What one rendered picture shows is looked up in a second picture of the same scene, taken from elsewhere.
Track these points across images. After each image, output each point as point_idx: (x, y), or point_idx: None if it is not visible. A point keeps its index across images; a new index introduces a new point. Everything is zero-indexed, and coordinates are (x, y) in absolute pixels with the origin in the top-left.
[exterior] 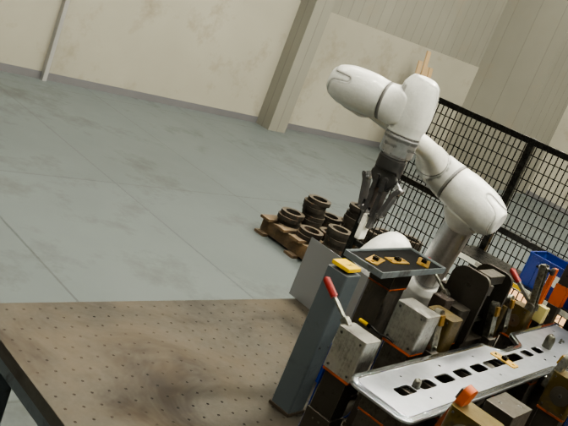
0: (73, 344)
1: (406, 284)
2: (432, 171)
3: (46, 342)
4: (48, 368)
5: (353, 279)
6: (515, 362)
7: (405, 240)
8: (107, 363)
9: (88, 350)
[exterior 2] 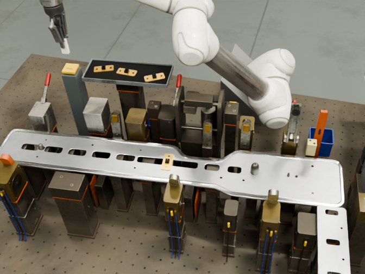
0: (41, 80)
1: (134, 89)
2: (158, 9)
3: (31, 76)
4: (13, 87)
5: (69, 78)
6: (176, 167)
7: (278, 57)
8: (40, 92)
9: (42, 84)
